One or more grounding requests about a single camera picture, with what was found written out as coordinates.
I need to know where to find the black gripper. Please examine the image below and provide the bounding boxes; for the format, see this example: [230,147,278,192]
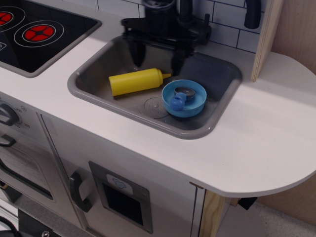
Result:
[121,4,197,76]

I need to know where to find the blue handled grey spoon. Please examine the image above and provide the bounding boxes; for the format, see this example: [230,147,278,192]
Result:
[169,87,196,111]

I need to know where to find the blue plastic bowl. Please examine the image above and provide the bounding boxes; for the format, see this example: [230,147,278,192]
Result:
[161,79,207,118]

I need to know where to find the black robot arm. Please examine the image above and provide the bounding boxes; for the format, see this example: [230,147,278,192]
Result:
[121,0,198,76]

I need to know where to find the grey plastic sink basin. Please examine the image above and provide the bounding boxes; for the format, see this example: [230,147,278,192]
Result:
[68,37,242,139]

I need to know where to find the yellow squeeze bottle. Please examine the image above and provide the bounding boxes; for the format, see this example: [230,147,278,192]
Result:
[109,68,172,96]

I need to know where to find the black toy faucet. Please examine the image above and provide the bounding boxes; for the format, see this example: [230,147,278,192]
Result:
[178,0,261,45]

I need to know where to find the light wood side panel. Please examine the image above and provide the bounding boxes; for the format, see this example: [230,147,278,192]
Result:
[250,0,284,82]

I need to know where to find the black toy stovetop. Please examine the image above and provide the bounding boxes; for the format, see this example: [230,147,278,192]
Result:
[0,0,101,78]

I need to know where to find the grey ice dispenser panel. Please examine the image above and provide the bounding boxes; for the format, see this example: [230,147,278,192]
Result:
[89,161,153,234]

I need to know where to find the grey oven knob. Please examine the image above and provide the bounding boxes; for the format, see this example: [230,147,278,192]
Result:
[0,104,19,126]

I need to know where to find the dark grey cabinet door handle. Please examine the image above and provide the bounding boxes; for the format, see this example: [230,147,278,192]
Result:
[69,172,92,213]

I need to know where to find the grey oven door handle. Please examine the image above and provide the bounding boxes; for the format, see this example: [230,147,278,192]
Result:
[0,134,16,147]

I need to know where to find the black cable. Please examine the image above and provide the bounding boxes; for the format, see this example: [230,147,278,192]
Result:
[0,216,18,237]

